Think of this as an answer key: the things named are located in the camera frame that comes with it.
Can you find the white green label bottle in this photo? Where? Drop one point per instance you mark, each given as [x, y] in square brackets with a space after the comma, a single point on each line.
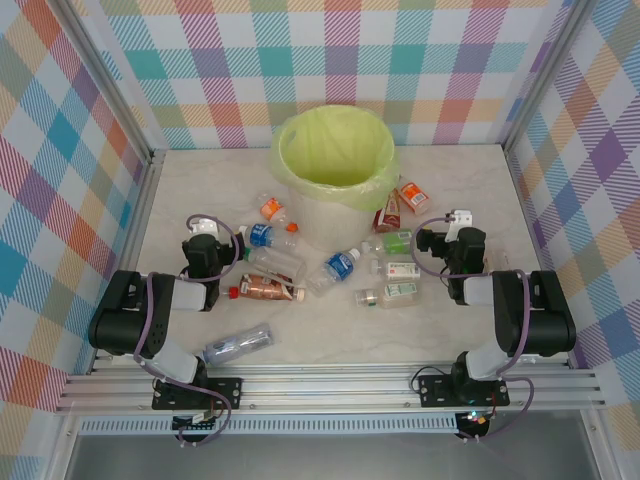
[395, 295]

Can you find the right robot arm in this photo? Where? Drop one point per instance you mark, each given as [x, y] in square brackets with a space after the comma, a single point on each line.
[545, 320]

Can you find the trash bin with yellow-green bag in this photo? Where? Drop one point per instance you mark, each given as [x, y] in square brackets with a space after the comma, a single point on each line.
[330, 150]

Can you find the control circuit board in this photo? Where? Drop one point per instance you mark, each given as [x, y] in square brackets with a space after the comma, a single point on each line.
[475, 420]
[197, 422]

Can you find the aluminium corner post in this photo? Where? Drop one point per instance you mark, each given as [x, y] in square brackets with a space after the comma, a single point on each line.
[107, 80]
[545, 75]

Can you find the left control circuit board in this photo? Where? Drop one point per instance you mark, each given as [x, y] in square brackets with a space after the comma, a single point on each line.
[197, 422]

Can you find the left aluminium side rail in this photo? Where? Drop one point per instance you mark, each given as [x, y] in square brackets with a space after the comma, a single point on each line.
[135, 240]

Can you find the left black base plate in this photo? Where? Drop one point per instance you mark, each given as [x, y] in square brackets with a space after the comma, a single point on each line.
[227, 392]

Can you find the dark label plastic bottle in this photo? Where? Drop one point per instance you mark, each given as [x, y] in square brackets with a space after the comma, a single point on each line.
[240, 344]

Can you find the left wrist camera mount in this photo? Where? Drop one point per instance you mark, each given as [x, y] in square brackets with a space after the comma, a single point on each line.
[204, 227]

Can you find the right control circuit board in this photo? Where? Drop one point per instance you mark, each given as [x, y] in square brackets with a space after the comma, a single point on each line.
[475, 420]

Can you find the green label plastic bottle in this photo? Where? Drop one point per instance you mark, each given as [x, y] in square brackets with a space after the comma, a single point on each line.
[395, 241]

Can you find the white red label bottle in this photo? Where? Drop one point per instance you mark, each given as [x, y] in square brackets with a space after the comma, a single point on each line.
[400, 270]

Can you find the blue label clear bottle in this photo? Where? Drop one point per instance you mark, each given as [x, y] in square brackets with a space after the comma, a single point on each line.
[261, 235]

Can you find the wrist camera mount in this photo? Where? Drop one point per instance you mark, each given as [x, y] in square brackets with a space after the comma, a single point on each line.
[461, 219]
[204, 227]

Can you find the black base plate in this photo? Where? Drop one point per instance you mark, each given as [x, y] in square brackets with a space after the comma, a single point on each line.
[432, 391]
[227, 392]

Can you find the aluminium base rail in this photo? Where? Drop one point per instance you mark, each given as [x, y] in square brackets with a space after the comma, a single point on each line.
[325, 390]

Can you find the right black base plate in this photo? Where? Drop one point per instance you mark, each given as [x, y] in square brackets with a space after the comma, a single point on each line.
[432, 391]

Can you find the orange label orange cap bottle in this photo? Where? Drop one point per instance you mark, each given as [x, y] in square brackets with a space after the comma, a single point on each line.
[272, 209]

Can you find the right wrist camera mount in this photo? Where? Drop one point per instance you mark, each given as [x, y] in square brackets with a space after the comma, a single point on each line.
[461, 219]

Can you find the copper label red cap bottle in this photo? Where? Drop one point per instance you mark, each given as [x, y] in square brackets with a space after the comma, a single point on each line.
[262, 289]

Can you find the left aluminium corner post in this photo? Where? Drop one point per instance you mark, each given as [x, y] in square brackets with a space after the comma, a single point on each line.
[107, 80]

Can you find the orange plastic bottle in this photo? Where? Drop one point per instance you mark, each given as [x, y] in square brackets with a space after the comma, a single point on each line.
[412, 196]

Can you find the right aluminium corner post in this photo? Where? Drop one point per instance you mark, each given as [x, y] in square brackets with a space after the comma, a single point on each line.
[545, 75]

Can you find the blue label white cap bottle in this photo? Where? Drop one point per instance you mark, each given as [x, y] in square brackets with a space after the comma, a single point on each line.
[337, 265]

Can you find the white waste bin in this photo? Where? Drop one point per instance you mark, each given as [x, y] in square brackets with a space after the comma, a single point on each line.
[325, 225]

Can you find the clear unlabelled plastic bottle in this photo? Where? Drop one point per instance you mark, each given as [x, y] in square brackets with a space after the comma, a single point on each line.
[280, 262]

